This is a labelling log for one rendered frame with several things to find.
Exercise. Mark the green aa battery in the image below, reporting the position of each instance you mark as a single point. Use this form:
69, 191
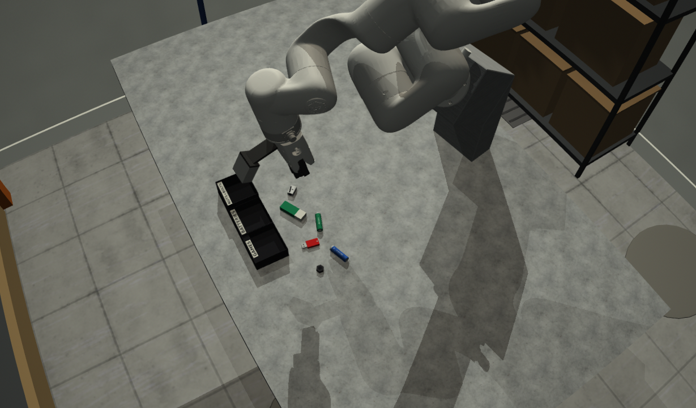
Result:
318, 222

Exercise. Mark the red usb stick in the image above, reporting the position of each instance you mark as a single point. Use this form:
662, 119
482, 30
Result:
311, 243

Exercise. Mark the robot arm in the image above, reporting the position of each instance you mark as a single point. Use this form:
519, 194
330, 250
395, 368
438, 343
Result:
377, 65

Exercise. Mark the blue aa battery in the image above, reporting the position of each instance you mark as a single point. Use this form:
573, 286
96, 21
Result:
340, 254

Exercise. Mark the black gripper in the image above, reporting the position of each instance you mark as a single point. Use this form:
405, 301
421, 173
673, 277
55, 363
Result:
296, 154

